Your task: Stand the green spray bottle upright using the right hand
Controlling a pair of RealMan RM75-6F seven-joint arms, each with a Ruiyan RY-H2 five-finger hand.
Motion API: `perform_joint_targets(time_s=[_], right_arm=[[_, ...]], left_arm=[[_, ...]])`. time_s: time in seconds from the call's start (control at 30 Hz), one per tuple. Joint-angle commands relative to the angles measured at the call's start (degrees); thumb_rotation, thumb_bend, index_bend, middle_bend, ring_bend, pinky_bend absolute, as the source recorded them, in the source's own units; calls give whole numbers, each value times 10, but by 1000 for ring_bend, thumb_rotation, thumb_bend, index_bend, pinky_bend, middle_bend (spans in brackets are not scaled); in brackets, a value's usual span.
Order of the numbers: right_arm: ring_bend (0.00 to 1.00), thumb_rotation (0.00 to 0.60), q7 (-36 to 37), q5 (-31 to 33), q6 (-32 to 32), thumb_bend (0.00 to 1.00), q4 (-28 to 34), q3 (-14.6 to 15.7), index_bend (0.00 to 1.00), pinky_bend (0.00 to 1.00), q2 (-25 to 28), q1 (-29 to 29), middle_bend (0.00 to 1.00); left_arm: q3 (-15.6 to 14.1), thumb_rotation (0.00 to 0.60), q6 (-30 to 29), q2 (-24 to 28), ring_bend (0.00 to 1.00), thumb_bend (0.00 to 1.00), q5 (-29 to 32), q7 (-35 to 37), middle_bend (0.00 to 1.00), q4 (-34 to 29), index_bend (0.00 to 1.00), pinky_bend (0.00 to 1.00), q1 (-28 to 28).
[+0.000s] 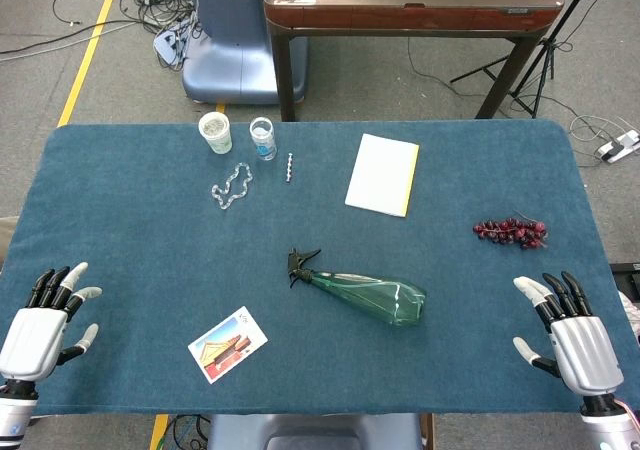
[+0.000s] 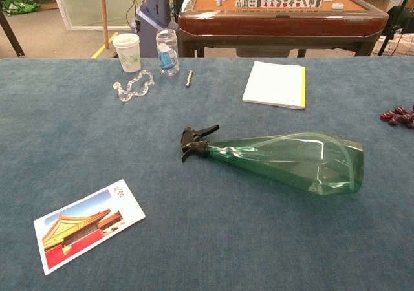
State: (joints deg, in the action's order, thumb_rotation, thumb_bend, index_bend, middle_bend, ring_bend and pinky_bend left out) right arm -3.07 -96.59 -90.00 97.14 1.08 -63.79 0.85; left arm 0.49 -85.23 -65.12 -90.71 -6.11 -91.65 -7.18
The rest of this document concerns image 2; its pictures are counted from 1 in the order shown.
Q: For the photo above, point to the green plastic spray bottle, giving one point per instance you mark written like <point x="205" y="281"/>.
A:
<point x="291" y="165"/>

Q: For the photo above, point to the single white mahjong tile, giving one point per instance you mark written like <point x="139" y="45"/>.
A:
<point x="337" y="6"/>

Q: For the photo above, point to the dark red grape bunch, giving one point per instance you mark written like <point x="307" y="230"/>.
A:
<point x="402" y="118"/>

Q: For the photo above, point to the white notepad with yellow spine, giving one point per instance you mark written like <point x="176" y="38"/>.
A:
<point x="275" y="84"/>

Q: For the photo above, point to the face-up mahjong tile row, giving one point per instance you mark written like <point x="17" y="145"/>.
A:
<point x="278" y="3"/>

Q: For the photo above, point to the brown mahjong table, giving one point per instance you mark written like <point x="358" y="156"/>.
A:
<point x="275" y="26"/>

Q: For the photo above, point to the wooden pole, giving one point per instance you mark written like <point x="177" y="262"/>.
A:
<point x="104" y="16"/>

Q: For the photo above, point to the black tripod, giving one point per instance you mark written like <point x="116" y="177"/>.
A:
<point x="393" y="22"/>

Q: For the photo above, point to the white paper cup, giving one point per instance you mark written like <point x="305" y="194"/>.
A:
<point x="127" y="53"/>

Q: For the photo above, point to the white framed glass partition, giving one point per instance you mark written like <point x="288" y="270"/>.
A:
<point x="61" y="6"/>

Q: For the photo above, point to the palace photo postcard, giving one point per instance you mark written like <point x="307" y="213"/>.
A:
<point x="90" y="226"/>

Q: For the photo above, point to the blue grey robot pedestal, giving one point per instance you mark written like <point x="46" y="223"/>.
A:
<point x="155" y="19"/>

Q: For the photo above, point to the clear bottle with blue label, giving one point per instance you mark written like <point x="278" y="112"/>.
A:
<point x="167" y="58"/>

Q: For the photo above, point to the small silver metal stick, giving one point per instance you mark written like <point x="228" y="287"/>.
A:
<point x="189" y="79"/>

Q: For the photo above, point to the blue felt table cloth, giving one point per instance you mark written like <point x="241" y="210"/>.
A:
<point x="97" y="148"/>

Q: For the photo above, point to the green bag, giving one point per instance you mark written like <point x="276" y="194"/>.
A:
<point x="19" y="6"/>

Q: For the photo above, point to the white plastic crate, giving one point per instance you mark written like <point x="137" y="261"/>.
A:
<point x="401" y="45"/>

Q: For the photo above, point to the black slanted stand leg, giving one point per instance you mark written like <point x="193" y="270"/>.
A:
<point x="11" y="35"/>

